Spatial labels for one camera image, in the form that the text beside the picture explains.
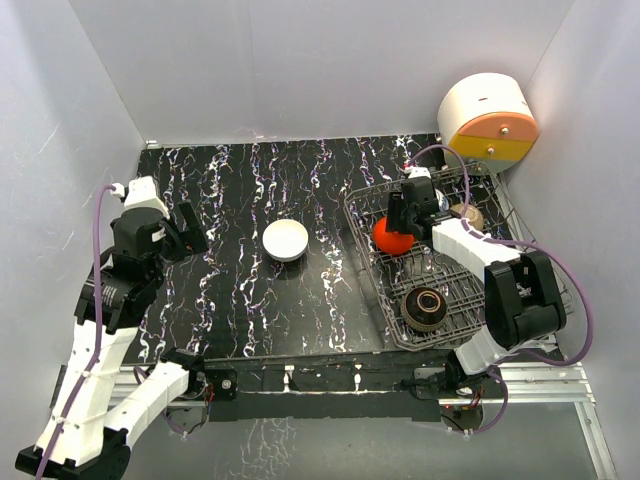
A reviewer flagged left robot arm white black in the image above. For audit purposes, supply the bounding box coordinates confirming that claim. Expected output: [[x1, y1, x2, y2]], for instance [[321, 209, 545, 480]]
[[15, 203, 207, 479]]

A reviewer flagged aluminium frame rail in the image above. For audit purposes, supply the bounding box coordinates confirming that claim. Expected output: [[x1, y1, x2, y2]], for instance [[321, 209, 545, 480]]
[[66, 360, 616, 479]]

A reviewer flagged round drawer cabinet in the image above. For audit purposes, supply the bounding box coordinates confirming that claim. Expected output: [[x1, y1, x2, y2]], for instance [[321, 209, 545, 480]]
[[437, 72, 539, 173]]

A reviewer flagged blue white patterned bowl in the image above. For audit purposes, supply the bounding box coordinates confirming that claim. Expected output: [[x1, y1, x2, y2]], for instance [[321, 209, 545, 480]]
[[435, 189, 449, 212]]

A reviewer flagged wire dish rack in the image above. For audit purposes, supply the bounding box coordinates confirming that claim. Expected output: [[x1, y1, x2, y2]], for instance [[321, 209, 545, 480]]
[[343, 162, 521, 352]]

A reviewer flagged red bowl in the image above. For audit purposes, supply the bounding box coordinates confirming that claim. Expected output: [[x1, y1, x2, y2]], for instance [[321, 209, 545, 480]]
[[372, 217, 415, 256]]

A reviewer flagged black glossy bowl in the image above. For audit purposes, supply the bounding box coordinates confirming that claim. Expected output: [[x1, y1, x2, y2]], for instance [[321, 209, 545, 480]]
[[450, 203, 484, 231]]

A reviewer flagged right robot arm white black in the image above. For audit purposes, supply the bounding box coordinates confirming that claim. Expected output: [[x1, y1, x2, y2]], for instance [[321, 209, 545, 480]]
[[385, 177, 566, 397]]

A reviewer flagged brown beige bowl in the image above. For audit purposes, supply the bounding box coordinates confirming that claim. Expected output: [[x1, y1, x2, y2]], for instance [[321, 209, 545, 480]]
[[400, 286, 447, 333]]

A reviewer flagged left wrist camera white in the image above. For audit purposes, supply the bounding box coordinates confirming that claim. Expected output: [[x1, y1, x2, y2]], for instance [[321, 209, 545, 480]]
[[110, 176, 169, 218]]

